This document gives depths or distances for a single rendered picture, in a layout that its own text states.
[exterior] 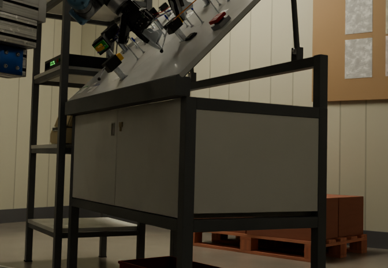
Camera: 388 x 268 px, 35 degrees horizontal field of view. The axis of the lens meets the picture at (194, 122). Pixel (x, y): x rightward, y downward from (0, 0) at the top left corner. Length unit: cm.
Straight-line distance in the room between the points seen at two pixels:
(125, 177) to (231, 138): 54
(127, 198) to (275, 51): 294
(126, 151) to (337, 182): 264
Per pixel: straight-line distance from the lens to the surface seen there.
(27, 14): 202
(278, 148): 218
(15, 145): 583
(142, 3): 335
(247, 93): 516
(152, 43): 230
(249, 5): 217
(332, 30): 488
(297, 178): 223
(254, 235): 405
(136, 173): 231
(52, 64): 339
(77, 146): 298
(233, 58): 527
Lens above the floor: 59
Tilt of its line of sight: 4 degrees up
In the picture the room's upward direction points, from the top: 1 degrees clockwise
